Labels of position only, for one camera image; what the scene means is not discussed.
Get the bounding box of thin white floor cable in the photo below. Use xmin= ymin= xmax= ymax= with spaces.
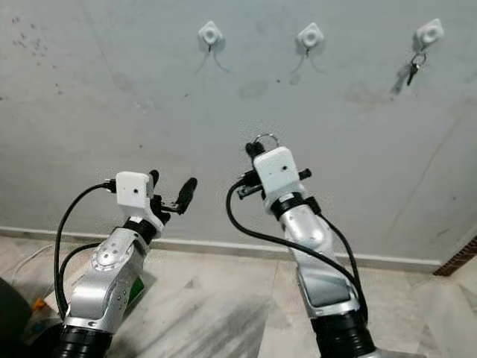
xmin=27 ymin=244 xmax=62 ymax=278

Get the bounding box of key bunch with metal ring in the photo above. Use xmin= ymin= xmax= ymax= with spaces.
xmin=253 ymin=132 xmax=281 ymax=150

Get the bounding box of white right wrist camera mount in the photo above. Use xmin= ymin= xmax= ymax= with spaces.
xmin=253 ymin=146 xmax=302 ymax=207

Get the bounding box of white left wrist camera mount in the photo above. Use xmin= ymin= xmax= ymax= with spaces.
xmin=115 ymin=171 xmax=157 ymax=222

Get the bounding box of narrow red brick pillar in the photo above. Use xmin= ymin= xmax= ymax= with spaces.
xmin=432 ymin=234 xmax=477 ymax=277

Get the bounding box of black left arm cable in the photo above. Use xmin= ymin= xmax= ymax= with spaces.
xmin=53 ymin=180 xmax=119 ymax=320

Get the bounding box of dark round object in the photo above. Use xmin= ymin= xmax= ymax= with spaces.
xmin=0 ymin=276 xmax=40 ymax=358

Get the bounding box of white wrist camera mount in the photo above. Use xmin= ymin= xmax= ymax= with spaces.
xmin=115 ymin=171 xmax=157 ymax=222
xmin=253 ymin=146 xmax=302 ymax=207

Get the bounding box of hanging black key bunch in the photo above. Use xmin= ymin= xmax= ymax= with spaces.
xmin=405 ymin=50 xmax=429 ymax=87

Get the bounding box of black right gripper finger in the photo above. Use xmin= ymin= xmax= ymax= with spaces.
xmin=244 ymin=142 xmax=268 ymax=176

